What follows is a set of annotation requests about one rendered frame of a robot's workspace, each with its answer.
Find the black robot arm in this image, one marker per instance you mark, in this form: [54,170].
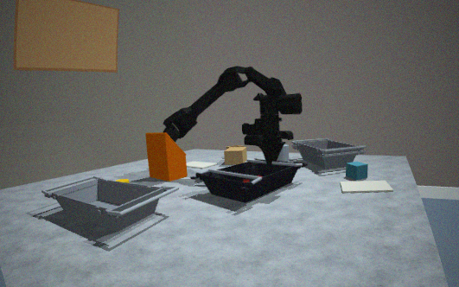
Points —
[275,100]

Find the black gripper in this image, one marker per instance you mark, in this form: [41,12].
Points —
[270,138]

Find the teal cube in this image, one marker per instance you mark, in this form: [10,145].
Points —
[356,170]

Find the grey cylinder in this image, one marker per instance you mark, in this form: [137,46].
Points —
[284,154]

